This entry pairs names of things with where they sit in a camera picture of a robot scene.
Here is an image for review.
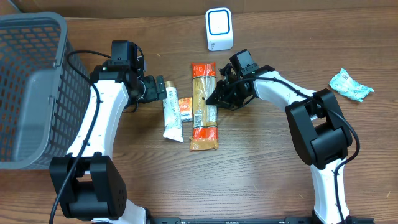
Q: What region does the grey plastic mesh basket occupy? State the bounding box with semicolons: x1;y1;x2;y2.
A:
1;12;90;169

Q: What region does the small orange carton box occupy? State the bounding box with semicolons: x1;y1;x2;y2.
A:
178;97;193;122

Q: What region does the teal tissue packet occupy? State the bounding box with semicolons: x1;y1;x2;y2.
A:
329;68;374;102

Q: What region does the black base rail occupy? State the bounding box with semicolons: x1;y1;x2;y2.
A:
96;217;376;224

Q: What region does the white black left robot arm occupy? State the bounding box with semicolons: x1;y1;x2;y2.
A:
49;56;166;223

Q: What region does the white tube gold cap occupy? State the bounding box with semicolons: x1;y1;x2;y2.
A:
163;81;183;142

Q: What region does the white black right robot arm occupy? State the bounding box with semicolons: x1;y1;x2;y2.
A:
206;50;360;223

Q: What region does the orange spaghetti packet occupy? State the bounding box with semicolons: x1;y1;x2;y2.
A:
190;63;218;151

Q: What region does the white barcode scanner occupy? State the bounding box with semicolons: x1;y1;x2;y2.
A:
205;7;233;51

